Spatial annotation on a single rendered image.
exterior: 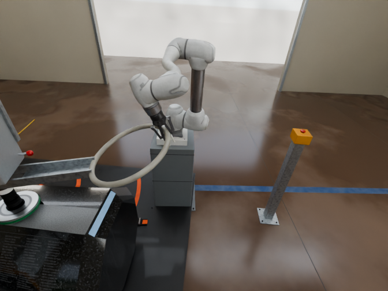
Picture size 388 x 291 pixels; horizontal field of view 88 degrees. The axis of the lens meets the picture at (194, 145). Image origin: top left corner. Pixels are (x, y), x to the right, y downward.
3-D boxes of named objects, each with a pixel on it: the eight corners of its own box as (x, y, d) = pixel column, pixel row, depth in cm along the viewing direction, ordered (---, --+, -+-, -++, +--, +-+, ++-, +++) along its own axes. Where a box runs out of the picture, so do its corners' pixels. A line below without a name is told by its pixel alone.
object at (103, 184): (82, 204, 94) (78, 201, 92) (97, 145, 133) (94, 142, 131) (179, 163, 94) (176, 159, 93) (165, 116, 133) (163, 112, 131)
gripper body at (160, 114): (159, 105, 114) (165, 119, 119) (146, 114, 112) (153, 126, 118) (163, 109, 108) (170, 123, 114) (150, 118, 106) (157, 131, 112)
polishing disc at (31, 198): (29, 186, 127) (28, 185, 126) (46, 202, 118) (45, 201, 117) (-15, 209, 112) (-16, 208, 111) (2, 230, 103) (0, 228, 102)
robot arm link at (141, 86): (137, 110, 105) (158, 106, 100) (120, 83, 96) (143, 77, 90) (145, 99, 112) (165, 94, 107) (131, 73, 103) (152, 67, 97)
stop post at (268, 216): (279, 225, 213) (321, 139, 151) (260, 223, 213) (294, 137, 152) (274, 209, 229) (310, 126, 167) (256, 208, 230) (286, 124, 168)
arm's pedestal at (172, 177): (155, 178, 261) (151, 123, 216) (194, 179, 263) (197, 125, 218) (149, 210, 220) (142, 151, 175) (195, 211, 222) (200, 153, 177)
